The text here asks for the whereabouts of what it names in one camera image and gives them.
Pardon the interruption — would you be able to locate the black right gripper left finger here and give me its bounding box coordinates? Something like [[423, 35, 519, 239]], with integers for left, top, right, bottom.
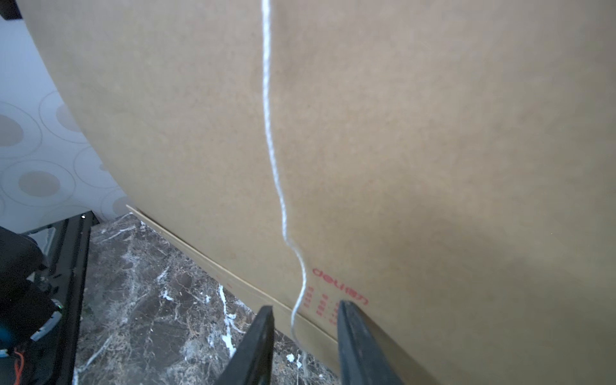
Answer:
[[215, 306, 274, 385]]

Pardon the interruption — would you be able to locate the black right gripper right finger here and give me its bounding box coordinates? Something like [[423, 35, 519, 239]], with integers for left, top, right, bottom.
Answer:
[[337, 301, 403, 385]]

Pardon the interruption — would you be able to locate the white closure string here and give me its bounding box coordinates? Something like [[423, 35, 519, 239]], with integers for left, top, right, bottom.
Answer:
[[259, 0, 309, 352]]

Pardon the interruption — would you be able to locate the kraft file bag stack bottom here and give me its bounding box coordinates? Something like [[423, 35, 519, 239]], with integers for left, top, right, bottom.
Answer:
[[128, 206, 340, 375]]

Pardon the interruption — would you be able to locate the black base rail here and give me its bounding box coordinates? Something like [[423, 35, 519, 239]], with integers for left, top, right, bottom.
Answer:
[[24, 211, 99, 384]]

